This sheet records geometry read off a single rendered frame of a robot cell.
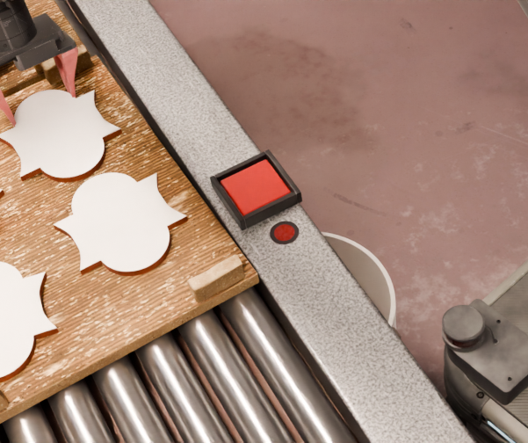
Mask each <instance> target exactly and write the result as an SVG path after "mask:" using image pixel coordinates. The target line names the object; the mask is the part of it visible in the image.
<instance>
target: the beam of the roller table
mask: <svg viewBox="0 0 528 443"><path fill-rule="evenodd" d="M67 2H68V3H69V5H70V7H71V8H72V10H73V11H74V13H75V14H76V15H77V17H78V18H79V20H80V21H81V23H82V24H83V26H84V28H85V29H86V31H87V32H88V34H89V35H90V36H91V38H92V39H93V41H94V42H95V44H96V45H97V47H98V49H99V50H100V52H101V53H102V55H103V56H104V58H105V59H106V60H107V62H108V63H109V65H110V67H111V68H112V70H113V72H114V73H115V75H116V76H117V78H118V79H119V80H120V82H121V83H122V85H123V86H124V88H125V89H126V91H127V93H128V94H129V96H130V97H131V99H132V100H133V101H134V103H135V104H136V106H137V107H138V109H139V110H140V112H141V114H142V115H143V117H144V118H145V120H146V121H147V123H148V124H149V125H150V127H151V128H152V130H153V131H154V133H155V134H156V136H157V138H158V139H159V141H160V142H161V143H162V145H163V146H164V147H165V148H166V149H167V151H168V152H169V154H170V155H171V157H172V158H173V159H174V161H175V162H176V163H177V165H178V166H179V168H180V169H181V171H182V172H183V173H184V174H185V175H186V177H187V178H188V179H189V181H190V182H191V183H192V185H193V187H194V188H195V189H196V191H197V192H198V193H199V195H200V196H201V198H202V199H203V201H205V203H206V204H207V205H208V207H209V208H210V209H211V211H212V212H213V214H214V215H215V217H216V218H217V219H218V221H219V222H220V223H221V225H222V226H223V228H224V229H225V230H226V231H227V232H228V234H229V235H230V237H231V238H232V239H233V241H234V242H235V244H236V245H237V247H238V248H239V249H240V251H241V252H242V254H243V255H244V256H245V257H246V258H247V259H248V261H249V262H250V264H251V265H252V267H253V268H254V269H255V271H256V272H257V275H258V278H259V282H258V283H257V284H256V287H257V289H258V290H259V292H260V293H261V295H262V296H263V297H264V299H265V301H266V302H267V304H268V305H269V307H270V308H271V310H272V312H273V313H274V315H275V316H276V317H277V318H278V320H279V322H280V323H281V325H282V326H283V328H284V329H285V331H286V333H287V334H288V336H289V337H290V339H291V340H292V341H293V343H294V344H295V346H296V347H297V349H298V350H299V352H300V354H301V355H302V357H303V358H304V360H305V361H306V362H307V364H308V365H309V367H310V368H311V370H312V372H313V373H314V375H315V377H316V378H317V380H318V381H319V382H320V383H321V385H322V387H323V388H324V390H325V391H326V393H327V394H328V396H329V398H330V399H331V401H332V402H333V404H334V405H335V406H336V408H337V409H338V411H339V412H340V414H341V415H342V417H343V418H344V420H345V422H346V423H347V425H348V426H349V427H350V428H351V430H352V432H353V433H354V435H355V436H356V438H357V439H358V441H359V443H477V441H476V440H475V439H474V437H473V435H472V434H471V433H470V431H468V430H467V428H466V427H465V425H464V424H463V423H462V421H461V420H460V419H459V417H458V416H457V414H456V413H455V412H454V410H453V409H452V407H451V406H450V405H449V403H448V402H447V401H446V400H445V399H444V397H443V396H442V394H441V393H440V392H439V390H438V389H437V387H436V386H435V385H434V383H433V382H432V381H431V379H430V378H429V376H428V375H427V374H426V373H425V372H424V371H423V369H422V368H421V366H420V365H419V364H418V362H417V361H416V359H415V358H414V357H413V355H412V354H411V352H410V351H409V349H408V348H407V347H406V345H405V344H403V342H402V341H401V339H400V338H399V337H398V335H397V334H396V333H395V331H394V330H393V328H392V327H391V326H390V324H389V323H388V322H387V320H386V319H385V317H384V316H383V315H382V314H381V313H380V311H379V310H378V308H377V307H376V306H375V304H374V303H373V302H372V300H371V299H370V297H369V296H368V295H367V293H366V292H365V290H364V289H363V288H362V287H361V286H360V285H359V283H358V282H357V280H356V279H355V278H354V276H353V275H352V273H351V272H350V270H349V269H348V268H347V266H346V265H345V264H344V262H343V261H342V259H341V258H340V257H339V256H338V255H337V254H336V252H335V251H334V249H333V248H332V247H331V245H330V244H329V242H328V241H327V240H326V238H325V237H324V236H323V234H322V232H321V231H320V230H319V229H318V228H317V227H316V225H315V224H314V222H313V221H312V220H311V218H310V217H309V216H308V214H307V213H306V211H305V210H304V209H303V207H302V206H301V205H300V203H298V204H296V205H294V206H292V207H289V208H288V209H286V210H284V211H282V212H280V213H278V214H275V215H273V216H272V217H270V218H268V219H266V220H264V221H261V222H259V223H257V224H255V225H253V226H251V227H249V228H246V229H245V230H241V229H240V227H239V226H238V224H237V223H236V221H235V220H234V218H233V217H232V215H231V214H230V212H229V211H228V210H227V208H226V207H225V205H224V204H223V202H222V201H221V199H220V198H219V196H218V195H217V193H216V192H215V190H214V189H213V188H212V184H211V180H210V177H211V176H214V175H216V174H218V173H220V172H222V171H224V170H226V169H228V168H230V167H232V166H234V165H237V164H239V163H241V162H243V161H245V160H247V159H249V158H251V157H253V156H256V155H258V154H260V153H262V152H261V151H260V149H259V148H258V147H257V145H256V144H255V143H254V142H253V141H252V139H251V138H250V136H249V135H248V134H247V132H246V131H245V130H244V128H243V127H242V125H241V124H240V123H239V121H238V120H237V119H236V117H235V116H234V114H232V112H231V111H230V110H229V108H228V107H227V105H226V104H225V103H224V101H223V100H222V99H221V97H220V96H219V94H218V93H217V92H216V90H215V89H214V88H213V86H212V85H211V84H210V83H209V82H208V80H207V79H206V77H205V76H204V75H203V73H202V72H201V70H200V69H199V67H198V66H197V65H196V63H195V62H194V61H193V59H192V58H191V57H190V56H189V55H188V53H187V52H186V51H185V49H184V48H183V46H182V45H181V44H180V42H179V41H178V40H177V38H176V37H175V35H174V34H173V32H172V31H171V30H170V29H169V27H168V26H167V25H166V24H165V22H164V21H163V19H162V18H161V17H160V15H159V14H158V13H157V11H156V10H155V8H154V7H153V6H152V4H151V3H150V2H149V0H67ZM283 221H288V222H293V223H294V224H296V225H297V227H298V228H299V235H298V237H297V239H296V240H295V241H294V242H292V243H289V244H278V243H274V242H273V241H272V240H271V237H270V231H271V228H272V226H273V225H275V224H276V223H278V222H283Z"/></svg>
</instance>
